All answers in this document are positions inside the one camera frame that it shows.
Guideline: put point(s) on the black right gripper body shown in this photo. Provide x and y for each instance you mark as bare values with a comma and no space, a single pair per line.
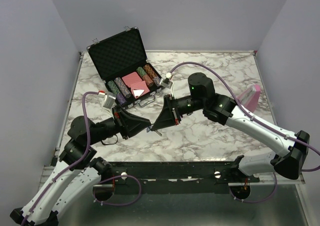
174,115

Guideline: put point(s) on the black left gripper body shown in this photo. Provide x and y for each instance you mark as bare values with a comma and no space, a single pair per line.
123,124

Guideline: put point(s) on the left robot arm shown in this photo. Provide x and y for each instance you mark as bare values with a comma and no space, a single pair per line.
77,168

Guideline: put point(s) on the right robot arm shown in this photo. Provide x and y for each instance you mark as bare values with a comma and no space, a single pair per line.
288,152

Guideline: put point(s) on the red playing card deck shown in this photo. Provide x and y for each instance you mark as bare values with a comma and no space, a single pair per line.
135,82

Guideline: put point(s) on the black poker chip case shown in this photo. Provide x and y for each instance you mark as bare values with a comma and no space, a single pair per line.
119,56

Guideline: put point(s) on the pink metronome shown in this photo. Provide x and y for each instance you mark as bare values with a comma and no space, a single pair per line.
249,98

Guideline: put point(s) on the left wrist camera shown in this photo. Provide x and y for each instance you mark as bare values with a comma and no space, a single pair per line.
108,99

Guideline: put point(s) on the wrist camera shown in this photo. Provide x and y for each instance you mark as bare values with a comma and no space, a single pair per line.
167,82
108,99

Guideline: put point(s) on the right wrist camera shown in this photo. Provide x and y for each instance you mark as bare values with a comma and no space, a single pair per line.
167,82

